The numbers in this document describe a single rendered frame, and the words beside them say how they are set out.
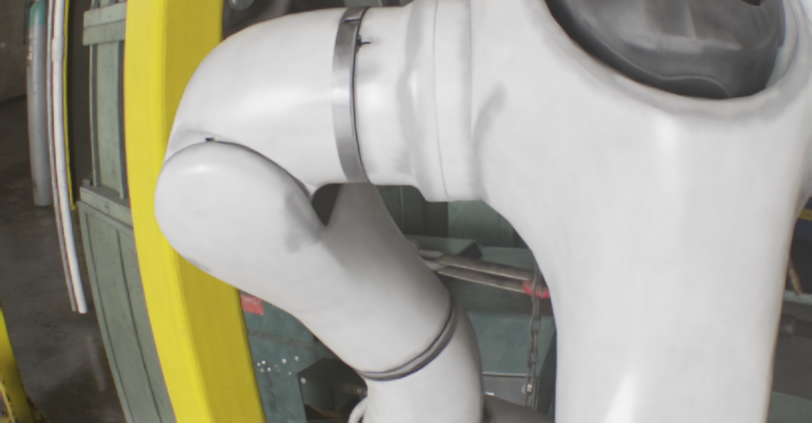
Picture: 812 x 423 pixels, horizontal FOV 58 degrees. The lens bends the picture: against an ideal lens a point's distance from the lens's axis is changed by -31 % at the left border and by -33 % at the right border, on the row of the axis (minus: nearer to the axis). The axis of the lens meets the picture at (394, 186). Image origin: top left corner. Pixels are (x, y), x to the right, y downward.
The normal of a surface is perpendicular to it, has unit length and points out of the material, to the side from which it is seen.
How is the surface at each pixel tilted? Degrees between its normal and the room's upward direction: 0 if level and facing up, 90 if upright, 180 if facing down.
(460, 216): 90
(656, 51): 110
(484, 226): 90
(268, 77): 72
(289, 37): 41
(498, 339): 45
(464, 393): 103
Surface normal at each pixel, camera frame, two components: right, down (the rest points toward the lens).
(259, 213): -0.01, 0.62
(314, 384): -0.46, 0.23
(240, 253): 0.00, 0.79
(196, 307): 0.68, 0.14
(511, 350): -0.36, -0.53
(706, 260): -0.16, 0.30
